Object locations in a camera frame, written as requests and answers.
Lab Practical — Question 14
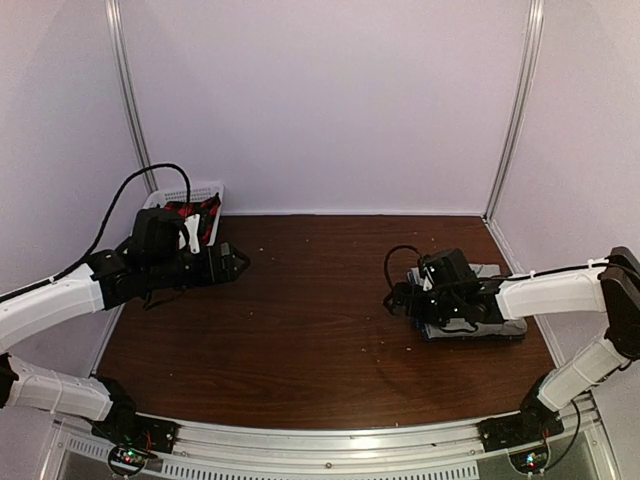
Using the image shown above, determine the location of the aluminium corner post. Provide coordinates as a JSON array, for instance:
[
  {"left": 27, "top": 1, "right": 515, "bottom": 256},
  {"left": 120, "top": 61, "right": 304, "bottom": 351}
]
[
  {"left": 104, "top": 0, "right": 151, "bottom": 168},
  {"left": 483, "top": 0, "right": 545, "bottom": 223}
]

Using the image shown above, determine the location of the red black plaid shirt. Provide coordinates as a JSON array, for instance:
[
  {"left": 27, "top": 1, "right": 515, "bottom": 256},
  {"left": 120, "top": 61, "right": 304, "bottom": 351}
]
[{"left": 163, "top": 193, "right": 221, "bottom": 246}]

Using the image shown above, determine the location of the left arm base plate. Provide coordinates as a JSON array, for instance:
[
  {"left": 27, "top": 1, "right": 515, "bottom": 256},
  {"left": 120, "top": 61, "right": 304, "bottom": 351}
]
[{"left": 89, "top": 415, "right": 178, "bottom": 454}]

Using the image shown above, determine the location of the right aluminium corner post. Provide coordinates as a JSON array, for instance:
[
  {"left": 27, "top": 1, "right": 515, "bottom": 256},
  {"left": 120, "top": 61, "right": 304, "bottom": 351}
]
[{"left": 483, "top": 0, "right": 545, "bottom": 223}]

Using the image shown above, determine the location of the left aluminium corner post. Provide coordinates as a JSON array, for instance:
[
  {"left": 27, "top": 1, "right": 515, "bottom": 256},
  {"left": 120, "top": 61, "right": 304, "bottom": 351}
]
[{"left": 104, "top": 0, "right": 151, "bottom": 168}]

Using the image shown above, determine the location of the blue plaid shirt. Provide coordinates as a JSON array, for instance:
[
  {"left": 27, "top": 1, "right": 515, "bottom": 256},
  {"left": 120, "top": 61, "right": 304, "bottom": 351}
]
[{"left": 409, "top": 269, "right": 525, "bottom": 344}]

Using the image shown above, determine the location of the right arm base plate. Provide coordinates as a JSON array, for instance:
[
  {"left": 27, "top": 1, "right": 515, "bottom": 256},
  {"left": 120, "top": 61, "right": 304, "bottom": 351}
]
[{"left": 477, "top": 413, "right": 564, "bottom": 452}]

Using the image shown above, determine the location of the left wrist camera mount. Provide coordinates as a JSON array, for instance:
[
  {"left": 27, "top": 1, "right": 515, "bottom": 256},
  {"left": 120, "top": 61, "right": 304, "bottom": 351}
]
[{"left": 178, "top": 214, "right": 201, "bottom": 255}]

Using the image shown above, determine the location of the aluminium front rail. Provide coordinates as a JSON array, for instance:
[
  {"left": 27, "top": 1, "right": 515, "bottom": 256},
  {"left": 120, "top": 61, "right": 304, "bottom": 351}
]
[{"left": 39, "top": 394, "right": 621, "bottom": 480}]

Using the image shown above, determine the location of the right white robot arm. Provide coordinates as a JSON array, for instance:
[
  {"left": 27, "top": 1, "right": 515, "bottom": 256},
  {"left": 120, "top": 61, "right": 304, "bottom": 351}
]
[{"left": 383, "top": 247, "right": 639, "bottom": 442}]

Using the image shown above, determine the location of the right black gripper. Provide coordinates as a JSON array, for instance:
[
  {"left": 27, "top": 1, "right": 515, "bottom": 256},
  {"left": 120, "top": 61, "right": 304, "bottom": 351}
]
[{"left": 385, "top": 282, "right": 463, "bottom": 327}]

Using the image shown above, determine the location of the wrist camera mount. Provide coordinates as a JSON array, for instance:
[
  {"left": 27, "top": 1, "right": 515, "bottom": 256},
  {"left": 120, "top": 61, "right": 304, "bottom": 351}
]
[
  {"left": 418, "top": 266, "right": 433, "bottom": 291},
  {"left": 178, "top": 214, "right": 201, "bottom": 255}
]

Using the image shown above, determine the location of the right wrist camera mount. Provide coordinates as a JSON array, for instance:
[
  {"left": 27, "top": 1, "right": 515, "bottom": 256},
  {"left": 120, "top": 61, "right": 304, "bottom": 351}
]
[{"left": 418, "top": 266, "right": 433, "bottom": 291}]

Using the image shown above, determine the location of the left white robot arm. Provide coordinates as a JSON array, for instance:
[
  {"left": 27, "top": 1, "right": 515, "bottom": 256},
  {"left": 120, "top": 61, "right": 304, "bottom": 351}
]
[{"left": 1, "top": 208, "right": 250, "bottom": 444}]

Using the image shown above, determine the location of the white plastic basket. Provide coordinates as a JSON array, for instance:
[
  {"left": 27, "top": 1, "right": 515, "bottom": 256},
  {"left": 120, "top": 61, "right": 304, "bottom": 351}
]
[{"left": 142, "top": 180, "right": 225, "bottom": 246}]

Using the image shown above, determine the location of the grey long sleeve shirt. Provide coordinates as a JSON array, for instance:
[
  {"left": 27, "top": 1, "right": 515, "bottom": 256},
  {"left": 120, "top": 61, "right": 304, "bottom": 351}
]
[{"left": 407, "top": 262, "right": 527, "bottom": 341}]

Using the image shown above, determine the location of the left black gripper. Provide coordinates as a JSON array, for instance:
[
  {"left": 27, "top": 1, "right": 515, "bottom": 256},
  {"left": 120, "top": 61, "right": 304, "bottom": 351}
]
[{"left": 145, "top": 243, "right": 250, "bottom": 291}]

